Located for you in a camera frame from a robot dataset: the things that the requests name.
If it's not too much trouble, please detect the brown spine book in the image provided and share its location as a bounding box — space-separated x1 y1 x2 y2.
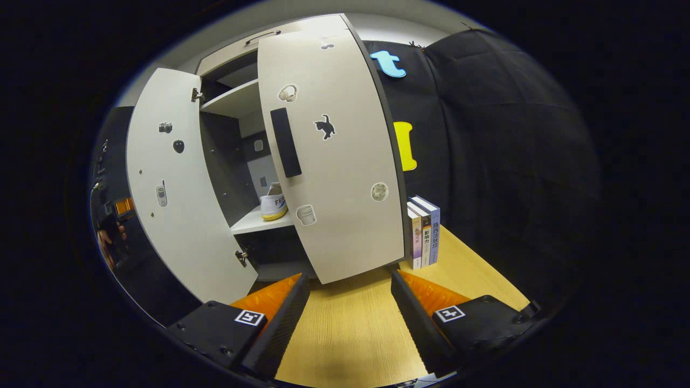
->
407 200 432 267

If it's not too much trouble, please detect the white cabinet drawer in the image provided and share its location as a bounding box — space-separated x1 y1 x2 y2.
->
197 15 346 76

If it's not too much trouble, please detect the white canvas shoe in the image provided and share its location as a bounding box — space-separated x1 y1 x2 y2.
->
260 182 288 221

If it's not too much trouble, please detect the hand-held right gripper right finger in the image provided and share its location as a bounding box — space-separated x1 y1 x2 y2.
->
390 269 542 378

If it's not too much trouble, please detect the white spine book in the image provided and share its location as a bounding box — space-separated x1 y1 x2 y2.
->
405 206 422 270

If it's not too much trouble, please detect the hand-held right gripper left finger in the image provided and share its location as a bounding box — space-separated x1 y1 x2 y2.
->
167 272 312 380

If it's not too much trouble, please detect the lavender spine book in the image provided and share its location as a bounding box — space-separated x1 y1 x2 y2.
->
411 195 441 266

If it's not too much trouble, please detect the white cabinet door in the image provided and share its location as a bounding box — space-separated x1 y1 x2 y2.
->
257 13 408 285
126 67 259 305

